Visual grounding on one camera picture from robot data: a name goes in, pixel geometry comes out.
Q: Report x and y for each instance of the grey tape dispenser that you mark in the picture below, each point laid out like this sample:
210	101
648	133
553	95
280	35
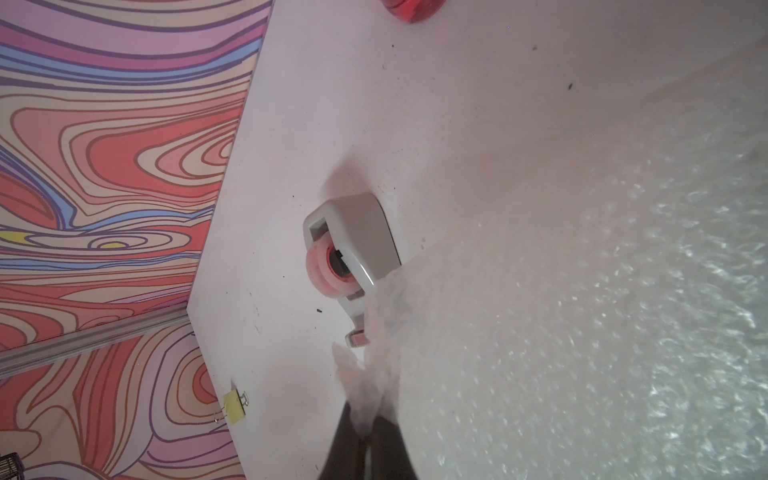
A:
350	248

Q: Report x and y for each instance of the bubble wrap sheet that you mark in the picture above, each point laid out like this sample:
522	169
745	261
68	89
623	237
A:
606	319

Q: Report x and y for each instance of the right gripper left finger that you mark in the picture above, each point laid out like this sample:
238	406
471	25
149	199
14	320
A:
347	453

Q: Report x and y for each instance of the pink drink bottle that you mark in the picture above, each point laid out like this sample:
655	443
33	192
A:
412	11

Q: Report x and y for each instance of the yellow binder clip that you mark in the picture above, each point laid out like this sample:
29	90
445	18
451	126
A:
233	407

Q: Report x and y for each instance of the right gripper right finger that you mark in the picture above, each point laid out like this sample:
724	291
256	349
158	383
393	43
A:
389	456

